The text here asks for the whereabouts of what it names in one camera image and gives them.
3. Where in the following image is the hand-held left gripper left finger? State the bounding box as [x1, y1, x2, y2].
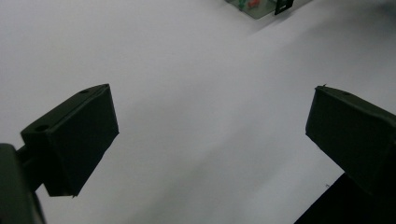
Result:
[20, 83, 120, 198]

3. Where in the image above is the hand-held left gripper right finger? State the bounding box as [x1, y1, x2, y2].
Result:
[304, 85, 396, 199]

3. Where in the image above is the transparent plastic box with latches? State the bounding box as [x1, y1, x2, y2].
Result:
[224, 0, 295, 21]

